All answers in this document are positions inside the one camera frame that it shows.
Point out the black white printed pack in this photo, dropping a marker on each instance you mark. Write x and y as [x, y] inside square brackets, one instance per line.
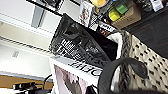
[106, 28]

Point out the white red printed box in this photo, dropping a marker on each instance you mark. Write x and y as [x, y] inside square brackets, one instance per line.
[86, 13]

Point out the yellow and green blocks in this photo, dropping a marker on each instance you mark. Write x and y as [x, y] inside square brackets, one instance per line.
[117, 12]

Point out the brown cardboard box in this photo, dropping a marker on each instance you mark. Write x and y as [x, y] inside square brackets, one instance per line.
[130, 16]

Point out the yellow plush toy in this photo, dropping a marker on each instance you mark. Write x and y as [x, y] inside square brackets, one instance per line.
[98, 2]

